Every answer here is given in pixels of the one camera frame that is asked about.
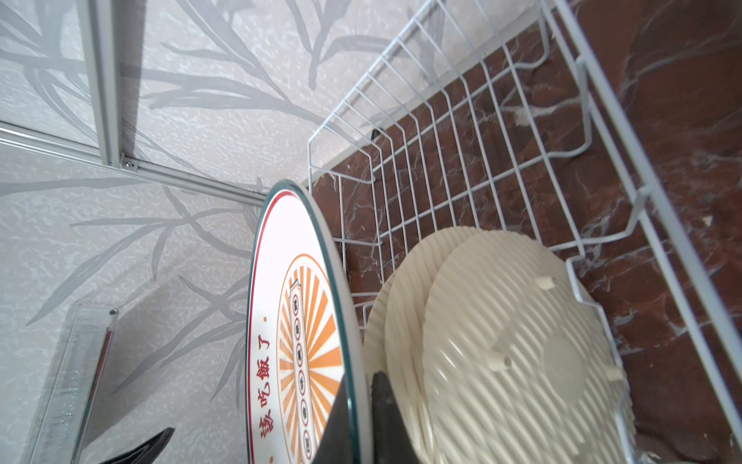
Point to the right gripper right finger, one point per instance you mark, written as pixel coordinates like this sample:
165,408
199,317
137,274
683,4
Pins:
392,443

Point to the green woven plate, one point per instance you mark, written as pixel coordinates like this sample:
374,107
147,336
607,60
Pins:
374,345
405,315

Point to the tan woven plate right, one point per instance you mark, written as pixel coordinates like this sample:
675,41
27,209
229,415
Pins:
517,367

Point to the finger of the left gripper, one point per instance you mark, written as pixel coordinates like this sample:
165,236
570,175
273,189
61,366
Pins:
147,452

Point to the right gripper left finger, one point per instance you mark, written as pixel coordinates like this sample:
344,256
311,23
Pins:
336,445

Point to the white wire dish rack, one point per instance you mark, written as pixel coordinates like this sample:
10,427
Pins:
608,132

